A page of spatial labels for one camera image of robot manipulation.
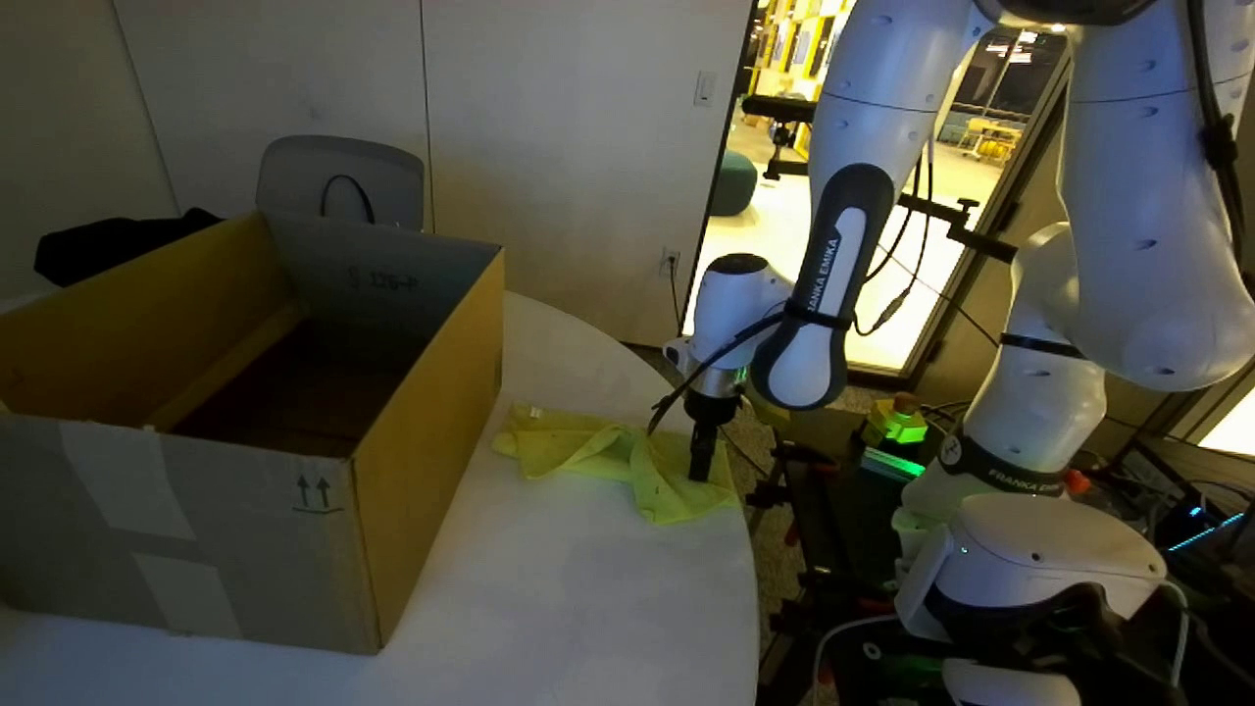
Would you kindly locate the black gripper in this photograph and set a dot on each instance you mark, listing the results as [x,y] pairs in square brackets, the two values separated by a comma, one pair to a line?
[715,411]

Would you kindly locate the yellow microfiber towel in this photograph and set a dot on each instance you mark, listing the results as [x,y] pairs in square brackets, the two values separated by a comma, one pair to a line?
[591,452]

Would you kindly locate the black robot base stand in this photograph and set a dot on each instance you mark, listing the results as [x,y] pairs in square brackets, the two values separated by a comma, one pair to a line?
[809,551]

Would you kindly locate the green lit control box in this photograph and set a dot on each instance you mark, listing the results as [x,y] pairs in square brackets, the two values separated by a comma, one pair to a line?
[894,440]

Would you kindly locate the brown cardboard box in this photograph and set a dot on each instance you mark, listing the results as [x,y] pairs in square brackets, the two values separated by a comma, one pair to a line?
[416,432]

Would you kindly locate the grey chair back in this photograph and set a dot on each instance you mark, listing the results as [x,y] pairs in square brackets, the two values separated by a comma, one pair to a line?
[340,180]

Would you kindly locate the black cloth bundle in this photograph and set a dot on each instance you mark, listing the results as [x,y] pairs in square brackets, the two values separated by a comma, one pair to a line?
[112,240]

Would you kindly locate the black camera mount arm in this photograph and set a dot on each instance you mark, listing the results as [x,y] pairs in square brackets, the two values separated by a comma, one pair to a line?
[961,222]

